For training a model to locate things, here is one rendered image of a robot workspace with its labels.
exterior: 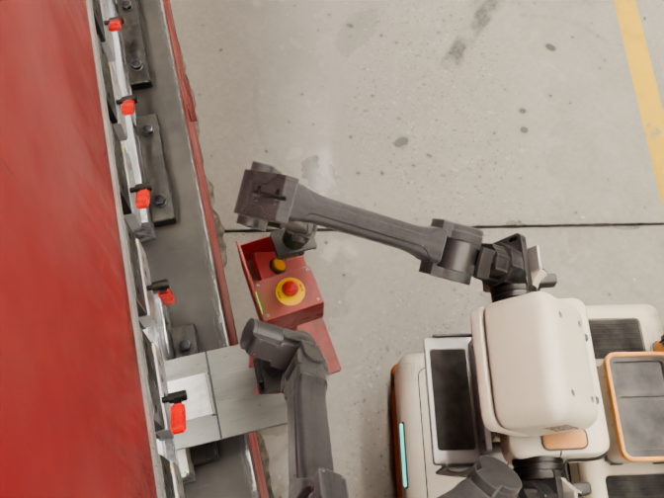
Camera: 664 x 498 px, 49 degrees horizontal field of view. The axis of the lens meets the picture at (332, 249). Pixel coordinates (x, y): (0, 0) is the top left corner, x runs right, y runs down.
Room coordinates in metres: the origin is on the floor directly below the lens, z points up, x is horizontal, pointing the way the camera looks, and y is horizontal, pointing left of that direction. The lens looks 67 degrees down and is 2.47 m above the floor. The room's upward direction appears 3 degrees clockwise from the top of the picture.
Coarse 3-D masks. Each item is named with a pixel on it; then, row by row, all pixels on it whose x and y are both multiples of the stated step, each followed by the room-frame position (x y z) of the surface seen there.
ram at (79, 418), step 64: (0, 0) 0.51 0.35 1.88; (64, 0) 0.77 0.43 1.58; (0, 64) 0.42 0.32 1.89; (64, 64) 0.61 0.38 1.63; (0, 128) 0.34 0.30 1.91; (64, 128) 0.49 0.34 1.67; (0, 192) 0.27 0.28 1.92; (64, 192) 0.38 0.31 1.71; (0, 256) 0.21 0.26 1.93; (64, 256) 0.29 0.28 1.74; (128, 256) 0.45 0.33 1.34; (0, 320) 0.15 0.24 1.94; (64, 320) 0.21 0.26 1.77; (128, 320) 0.32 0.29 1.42; (0, 384) 0.11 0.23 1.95; (64, 384) 0.14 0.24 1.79; (128, 384) 0.21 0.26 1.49; (0, 448) 0.06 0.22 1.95; (64, 448) 0.08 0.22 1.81; (128, 448) 0.12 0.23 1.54
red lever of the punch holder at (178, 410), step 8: (176, 392) 0.25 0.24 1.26; (184, 392) 0.25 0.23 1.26; (168, 400) 0.24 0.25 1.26; (176, 400) 0.23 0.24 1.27; (184, 400) 0.24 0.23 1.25; (176, 408) 0.22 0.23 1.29; (184, 408) 0.22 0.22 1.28; (176, 416) 0.20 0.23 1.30; (184, 416) 0.20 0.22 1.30; (176, 424) 0.19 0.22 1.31; (184, 424) 0.19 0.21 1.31; (176, 432) 0.18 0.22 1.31
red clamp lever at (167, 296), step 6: (156, 282) 0.44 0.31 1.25; (162, 282) 0.45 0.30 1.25; (168, 282) 0.45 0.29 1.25; (150, 288) 0.43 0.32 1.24; (156, 288) 0.43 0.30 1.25; (162, 288) 0.44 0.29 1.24; (168, 288) 0.44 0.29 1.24; (162, 294) 0.43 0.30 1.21; (168, 294) 0.44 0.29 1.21; (162, 300) 0.43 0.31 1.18; (168, 300) 0.43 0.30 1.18; (174, 300) 0.44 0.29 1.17
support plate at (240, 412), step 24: (192, 360) 0.37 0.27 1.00; (216, 360) 0.37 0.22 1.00; (240, 360) 0.38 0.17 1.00; (216, 384) 0.32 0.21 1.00; (240, 384) 0.33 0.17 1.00; (240, 408) 0.28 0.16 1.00; (264, 408) 0.28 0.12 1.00; (192, 432) 0.23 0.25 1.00; (216, 432) 0.23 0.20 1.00; (240, 432) 0.23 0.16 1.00
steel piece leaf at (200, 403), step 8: (192, 376) 0.34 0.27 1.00; (200, 376) 0.34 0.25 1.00; (168, 384) 0.32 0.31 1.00; (176, 384) 0.32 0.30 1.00; (184, 384) 0.32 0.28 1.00; (192, 384) 0.32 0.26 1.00; (200, 384) 0.32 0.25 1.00; (208, 384) 0.32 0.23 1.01; (192, 392) 0.30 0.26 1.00; (200, 392) 0.30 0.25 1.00; (208, 392) 0.30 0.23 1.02; (192, 400) 0.29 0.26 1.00; (200, 400) 0.29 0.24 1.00; (208, 400) 0.29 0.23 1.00; (192, 408) 0.27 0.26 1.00; (200, 408) 0.27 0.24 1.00; (208, 408) 0.27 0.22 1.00; (192, 416) 0.26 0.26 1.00; (200, 416) 0.26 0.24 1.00
